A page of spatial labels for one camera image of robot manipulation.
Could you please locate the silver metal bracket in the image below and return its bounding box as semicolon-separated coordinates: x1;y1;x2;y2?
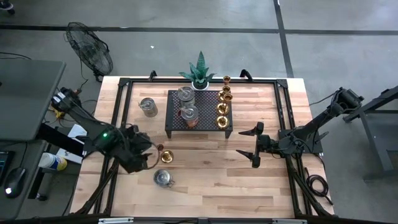
98;217;135;224
272;218;308;224

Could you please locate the white paper sheet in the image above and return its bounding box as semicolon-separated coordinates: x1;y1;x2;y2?
55;147;84;165
67;123;88;139

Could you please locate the black control box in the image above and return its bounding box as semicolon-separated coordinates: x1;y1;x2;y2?
37;123;85;157

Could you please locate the black aluminium rig frame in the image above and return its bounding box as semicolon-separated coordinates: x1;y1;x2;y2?
70;77;335;224

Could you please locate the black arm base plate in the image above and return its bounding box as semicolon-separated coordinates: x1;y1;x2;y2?
278;128;330;155
76;135;128;153

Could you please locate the grey computer desk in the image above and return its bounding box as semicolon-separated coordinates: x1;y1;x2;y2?
0;139;47;220

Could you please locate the green plant in white pot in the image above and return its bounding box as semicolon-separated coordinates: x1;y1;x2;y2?
178;50;217;91

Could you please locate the glass candle jar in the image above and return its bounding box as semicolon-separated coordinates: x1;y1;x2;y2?
176;86;196;106
153;169;175;189
179;104;200;128
139;97;159;118

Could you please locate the black perforated metal rack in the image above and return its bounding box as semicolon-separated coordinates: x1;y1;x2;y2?
164;90;234;139

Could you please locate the black floor fan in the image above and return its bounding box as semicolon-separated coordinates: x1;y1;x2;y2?
63;21;114;83

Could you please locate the black fan cable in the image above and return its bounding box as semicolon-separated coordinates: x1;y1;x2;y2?
74;58;99;103

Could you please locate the large grey desk top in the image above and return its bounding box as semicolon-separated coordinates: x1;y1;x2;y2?
0;58;67;142

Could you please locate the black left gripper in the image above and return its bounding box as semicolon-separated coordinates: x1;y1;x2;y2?
116;124;155;174

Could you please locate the yellow power plug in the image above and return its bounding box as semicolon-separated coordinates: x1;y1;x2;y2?
49;107;67;119

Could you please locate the white wipes canister yellow lid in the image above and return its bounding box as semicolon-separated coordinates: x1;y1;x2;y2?
37;152;68;172

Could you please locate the black framed desk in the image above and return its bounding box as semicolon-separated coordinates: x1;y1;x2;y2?
341;85;398;183

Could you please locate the black computer mouse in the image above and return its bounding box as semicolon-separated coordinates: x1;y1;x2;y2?
2;167;27;199

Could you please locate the coiled black cable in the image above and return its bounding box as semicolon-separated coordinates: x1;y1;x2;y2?
305;167;334;206

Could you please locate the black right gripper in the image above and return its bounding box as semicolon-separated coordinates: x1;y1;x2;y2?
235;121;277;168

